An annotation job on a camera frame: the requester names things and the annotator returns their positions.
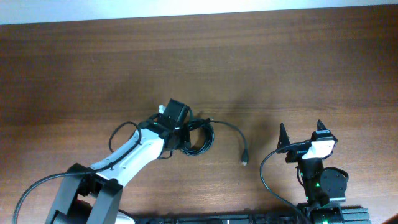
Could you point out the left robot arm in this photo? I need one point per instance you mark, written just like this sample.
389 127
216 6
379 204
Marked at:
93 194

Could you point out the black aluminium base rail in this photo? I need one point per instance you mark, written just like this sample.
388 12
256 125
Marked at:
353 215

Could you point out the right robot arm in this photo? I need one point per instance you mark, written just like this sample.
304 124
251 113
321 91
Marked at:
324 186

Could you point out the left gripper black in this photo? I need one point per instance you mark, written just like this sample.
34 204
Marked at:
185 139

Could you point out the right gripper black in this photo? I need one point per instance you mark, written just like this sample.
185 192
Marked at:
283 139

